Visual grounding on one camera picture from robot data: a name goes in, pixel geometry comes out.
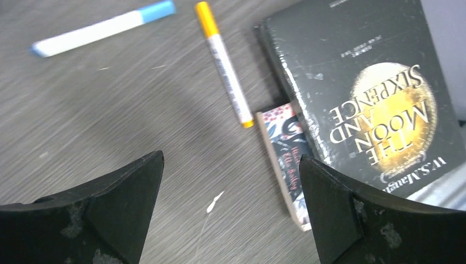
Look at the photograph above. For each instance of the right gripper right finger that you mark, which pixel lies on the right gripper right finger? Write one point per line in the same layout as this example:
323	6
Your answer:
353	222

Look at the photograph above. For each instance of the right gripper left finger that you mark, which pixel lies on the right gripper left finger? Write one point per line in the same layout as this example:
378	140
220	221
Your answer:
104	220

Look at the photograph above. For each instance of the floral cover small book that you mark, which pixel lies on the floral cover small book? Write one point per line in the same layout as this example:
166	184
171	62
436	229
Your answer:
285	142

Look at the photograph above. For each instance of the black moon sixpence book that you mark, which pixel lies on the black moon sixpence book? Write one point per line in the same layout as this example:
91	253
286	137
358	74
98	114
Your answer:
365	82

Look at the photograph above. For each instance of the blue capped white marker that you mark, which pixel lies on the blue capped white marker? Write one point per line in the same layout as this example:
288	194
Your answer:
98	31

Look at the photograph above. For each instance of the yellow capped white marker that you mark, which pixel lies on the yellow capped white marker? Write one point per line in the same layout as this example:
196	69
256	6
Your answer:
224	64

